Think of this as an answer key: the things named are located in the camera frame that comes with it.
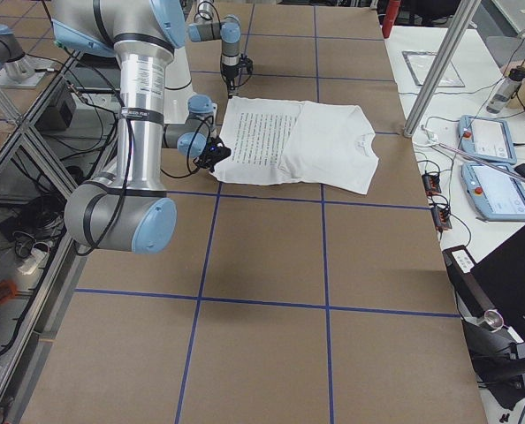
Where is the black usb hub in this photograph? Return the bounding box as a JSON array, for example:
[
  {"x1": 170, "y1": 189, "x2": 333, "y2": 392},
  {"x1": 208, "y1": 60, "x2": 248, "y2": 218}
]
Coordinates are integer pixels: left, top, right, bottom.
[
  {"x1": 422, "y1": 173, "x2": 442, "y2": 196},
  {"x1": 430, "y1": 205, "x2": 453, "y2": 232}
]

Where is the lower blue teach pendant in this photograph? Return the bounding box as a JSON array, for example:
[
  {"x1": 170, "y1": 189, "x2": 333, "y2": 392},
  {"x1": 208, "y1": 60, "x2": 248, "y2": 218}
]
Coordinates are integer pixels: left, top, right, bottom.
[{"x1": 461, "y1": 162, "x2": 525, "y2": 222}]

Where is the black usb hub upper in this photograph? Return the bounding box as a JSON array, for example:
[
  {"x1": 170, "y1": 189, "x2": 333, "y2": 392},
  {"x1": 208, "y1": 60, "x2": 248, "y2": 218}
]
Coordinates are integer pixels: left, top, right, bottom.
[{"x1": 422, "y1": 173, "x2": 442, "y2": 196}]

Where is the orange plastic part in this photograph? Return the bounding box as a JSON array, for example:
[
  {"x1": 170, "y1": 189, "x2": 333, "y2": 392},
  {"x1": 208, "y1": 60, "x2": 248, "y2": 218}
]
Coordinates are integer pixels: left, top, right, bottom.
[{"x1": 0, "y1": 280, "x2": 18, "y2": 305}]

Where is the metal cup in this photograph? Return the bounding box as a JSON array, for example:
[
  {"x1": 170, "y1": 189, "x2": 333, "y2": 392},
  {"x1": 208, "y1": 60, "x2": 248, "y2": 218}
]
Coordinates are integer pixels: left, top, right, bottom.
[{"x1": 483, "y1": 309, "x2": 505, "y2": 332}]

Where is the upper blue teach pendant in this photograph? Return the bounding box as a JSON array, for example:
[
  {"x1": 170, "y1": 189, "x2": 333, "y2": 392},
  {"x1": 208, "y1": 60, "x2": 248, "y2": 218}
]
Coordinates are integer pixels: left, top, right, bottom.
[{"x1": 458, "y1": 115, "x2": 517, "y2": 164}]

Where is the red fire extinguisher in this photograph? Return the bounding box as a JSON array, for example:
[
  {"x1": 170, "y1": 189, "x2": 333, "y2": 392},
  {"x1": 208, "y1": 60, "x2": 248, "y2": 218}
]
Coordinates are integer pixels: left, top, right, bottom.
[{"x1": 382, "y1": 0, "x2": 400, "y2": 39}]

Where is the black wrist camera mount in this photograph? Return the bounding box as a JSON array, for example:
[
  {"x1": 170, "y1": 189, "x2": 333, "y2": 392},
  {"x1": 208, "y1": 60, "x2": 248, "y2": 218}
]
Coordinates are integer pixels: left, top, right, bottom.
[{"x1": 193, "y1": 136, "x2": 224, "y2": 169}]

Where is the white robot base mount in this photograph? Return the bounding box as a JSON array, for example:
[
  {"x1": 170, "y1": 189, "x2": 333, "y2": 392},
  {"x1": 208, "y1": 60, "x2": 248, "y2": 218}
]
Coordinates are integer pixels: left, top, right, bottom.
[{"x1": 164, "y1": 47, "x2": 196, "y2": 124}]

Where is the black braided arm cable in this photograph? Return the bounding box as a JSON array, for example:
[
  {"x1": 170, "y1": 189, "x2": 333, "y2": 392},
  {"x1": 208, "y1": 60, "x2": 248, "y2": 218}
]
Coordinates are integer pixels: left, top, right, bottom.
[
  {"x1": 193, "y1": 2, "x2": 219, "y2": 23},
  {"x1": 160, "y1": 114, "x2": 215, "y2": 179}
]

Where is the white long-sleeve printed shirt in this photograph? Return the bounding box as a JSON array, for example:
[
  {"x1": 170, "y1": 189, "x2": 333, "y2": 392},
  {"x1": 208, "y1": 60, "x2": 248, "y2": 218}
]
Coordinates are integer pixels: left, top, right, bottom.
[{"x1": 213, "y1": 97, "x2": 378, "y2": 194}]

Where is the black power supply box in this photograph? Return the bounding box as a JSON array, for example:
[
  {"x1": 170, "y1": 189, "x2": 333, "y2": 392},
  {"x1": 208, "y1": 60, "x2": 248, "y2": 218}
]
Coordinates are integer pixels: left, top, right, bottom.
[{"x1": 35, "y1": 85, "x2": 76, "y2": 132}]

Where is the black usb hub lower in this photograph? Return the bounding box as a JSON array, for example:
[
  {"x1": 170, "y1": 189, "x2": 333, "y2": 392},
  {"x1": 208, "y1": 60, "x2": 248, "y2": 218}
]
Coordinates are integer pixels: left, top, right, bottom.
[{"x1": 430, "y1": 205, "x2": 453, "y2": 232}]

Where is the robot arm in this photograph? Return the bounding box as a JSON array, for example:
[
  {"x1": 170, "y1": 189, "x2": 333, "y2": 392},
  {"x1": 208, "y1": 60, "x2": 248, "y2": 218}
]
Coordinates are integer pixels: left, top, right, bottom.
[
  {"x1": 188, "y1": 1, "x2": 254, "y2": 98},
  {"x1": 52, "y1": 1, "x2": 231, "y2": 254}
]

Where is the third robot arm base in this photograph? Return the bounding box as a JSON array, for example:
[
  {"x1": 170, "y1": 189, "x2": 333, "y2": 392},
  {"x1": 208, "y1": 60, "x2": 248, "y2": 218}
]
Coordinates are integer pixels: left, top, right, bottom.
[{"x1": 0, "y1": 24, "x2": 55, "y2": 88}]

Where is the grey framed tray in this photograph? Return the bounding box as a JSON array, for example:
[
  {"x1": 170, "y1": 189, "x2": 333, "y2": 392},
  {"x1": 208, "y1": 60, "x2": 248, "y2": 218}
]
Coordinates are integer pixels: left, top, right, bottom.
[{"x1": 401, "y1": 49, "x2": 464, "y2": 88}]

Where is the black laptop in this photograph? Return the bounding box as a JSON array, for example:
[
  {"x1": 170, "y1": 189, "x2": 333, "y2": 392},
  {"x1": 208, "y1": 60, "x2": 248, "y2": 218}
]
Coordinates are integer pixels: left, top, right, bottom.
[{"x1": 443, "y1": 225, "x2": 525, "y2": 342}]

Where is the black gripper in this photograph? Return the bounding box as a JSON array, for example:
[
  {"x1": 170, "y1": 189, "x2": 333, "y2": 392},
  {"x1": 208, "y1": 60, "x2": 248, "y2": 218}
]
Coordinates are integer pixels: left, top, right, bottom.
[
  {"x1": 193, "y1": 136, "x2": 232, "y2": 171},
  {"x1": 220, "y1": 55, "x2": 254, "y2": 98}
]

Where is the blue teach pendant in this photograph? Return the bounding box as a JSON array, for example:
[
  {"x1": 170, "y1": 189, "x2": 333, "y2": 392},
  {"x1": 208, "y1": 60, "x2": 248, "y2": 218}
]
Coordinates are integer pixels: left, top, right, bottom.
[
  {"x1": 458, "y1": 115, "x2": 517, "y2": 164},
  {"x1": 461, "y1": 162, "x2": 525, "y2": 222}
]

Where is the aluminium frame cage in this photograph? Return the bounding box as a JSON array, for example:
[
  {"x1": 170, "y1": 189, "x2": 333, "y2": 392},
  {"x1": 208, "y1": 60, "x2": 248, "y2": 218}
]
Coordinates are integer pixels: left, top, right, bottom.
[{"x1": 0, "y1": 53, "x2": 119, "y2": 422}]

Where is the metal rod with clamp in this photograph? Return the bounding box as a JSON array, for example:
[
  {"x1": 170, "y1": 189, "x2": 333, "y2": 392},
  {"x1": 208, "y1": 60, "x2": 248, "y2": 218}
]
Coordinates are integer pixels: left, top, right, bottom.
[{"x1": 420, "y1": 125, "x2": 525, "y2": 184}]

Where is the clear water bottle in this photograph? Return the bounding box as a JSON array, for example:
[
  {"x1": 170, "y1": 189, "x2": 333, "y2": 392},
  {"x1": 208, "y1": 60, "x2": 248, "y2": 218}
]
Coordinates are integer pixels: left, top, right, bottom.
[{"x1": 486, "y1": 65, "x2": 525, "y2": 114}]

